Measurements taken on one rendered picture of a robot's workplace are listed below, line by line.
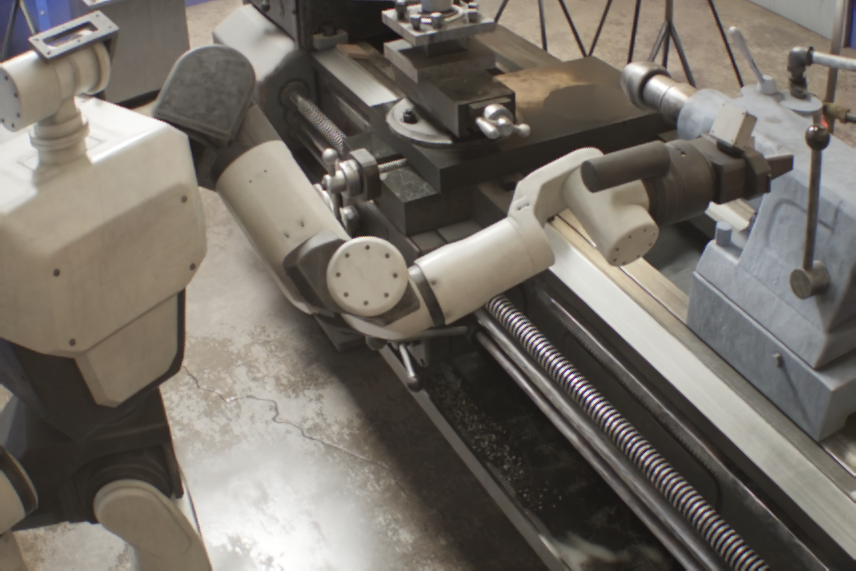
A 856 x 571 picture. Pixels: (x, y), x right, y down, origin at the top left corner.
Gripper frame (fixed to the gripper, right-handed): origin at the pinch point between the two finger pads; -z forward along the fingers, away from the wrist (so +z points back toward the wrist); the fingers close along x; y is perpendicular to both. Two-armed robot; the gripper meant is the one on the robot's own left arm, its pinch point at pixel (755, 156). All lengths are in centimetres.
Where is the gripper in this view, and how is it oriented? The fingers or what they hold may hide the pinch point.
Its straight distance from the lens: 120.5
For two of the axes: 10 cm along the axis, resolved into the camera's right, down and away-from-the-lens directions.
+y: -0.8, -8.8, -4.7
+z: -8.9, 2.8, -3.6
